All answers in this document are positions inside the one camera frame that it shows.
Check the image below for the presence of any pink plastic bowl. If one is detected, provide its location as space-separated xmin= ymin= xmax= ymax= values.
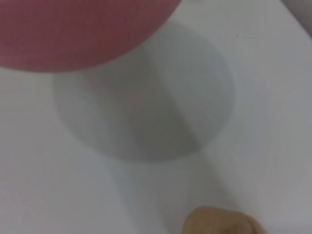
xmin=0 ymin=0 xmax=183 ymax=73

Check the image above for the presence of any beige egg yolk pastry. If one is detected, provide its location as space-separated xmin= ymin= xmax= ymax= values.
xmin=182 ymin=205 xmax=268 ymax=234

